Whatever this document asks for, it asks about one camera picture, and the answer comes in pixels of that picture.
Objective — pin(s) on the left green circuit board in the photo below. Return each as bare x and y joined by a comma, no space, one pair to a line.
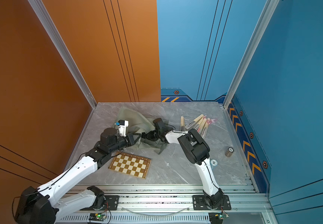
97,217

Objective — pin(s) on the right green circuit board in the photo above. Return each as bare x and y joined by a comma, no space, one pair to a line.
216,218

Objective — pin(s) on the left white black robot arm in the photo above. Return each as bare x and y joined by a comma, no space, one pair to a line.
44,205

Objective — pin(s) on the light wooden folding fan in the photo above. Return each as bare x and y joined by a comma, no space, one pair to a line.
194,122

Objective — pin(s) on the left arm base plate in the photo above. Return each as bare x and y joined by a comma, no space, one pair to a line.
104,203

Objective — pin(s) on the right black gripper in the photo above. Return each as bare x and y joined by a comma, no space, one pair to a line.
148,135

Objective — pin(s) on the aluminium frame post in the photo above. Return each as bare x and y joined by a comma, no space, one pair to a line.
260,28
53,33

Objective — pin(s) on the wooden chessboard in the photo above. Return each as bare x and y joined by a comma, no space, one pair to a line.
130,164

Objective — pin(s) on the aluminium front rail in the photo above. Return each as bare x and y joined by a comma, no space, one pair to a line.
163,204

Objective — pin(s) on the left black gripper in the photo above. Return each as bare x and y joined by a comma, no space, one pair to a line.
130,139

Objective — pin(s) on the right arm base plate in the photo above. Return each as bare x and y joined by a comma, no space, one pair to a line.
201,202

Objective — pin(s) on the right aluminium frame post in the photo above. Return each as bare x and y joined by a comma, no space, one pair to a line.
260,28

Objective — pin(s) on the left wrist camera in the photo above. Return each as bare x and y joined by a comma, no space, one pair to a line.
122,127

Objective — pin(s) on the pink patterned folding fan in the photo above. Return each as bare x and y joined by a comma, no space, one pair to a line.
209,121

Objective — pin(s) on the green circuit board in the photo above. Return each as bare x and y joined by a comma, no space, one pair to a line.
216,218
97,217

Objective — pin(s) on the left aluminium frame post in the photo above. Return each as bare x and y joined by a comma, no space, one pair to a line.
53,33

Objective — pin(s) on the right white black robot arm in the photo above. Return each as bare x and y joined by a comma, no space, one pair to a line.
197,152

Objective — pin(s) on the olive green tote bag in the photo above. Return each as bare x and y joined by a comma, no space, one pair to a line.
138,123

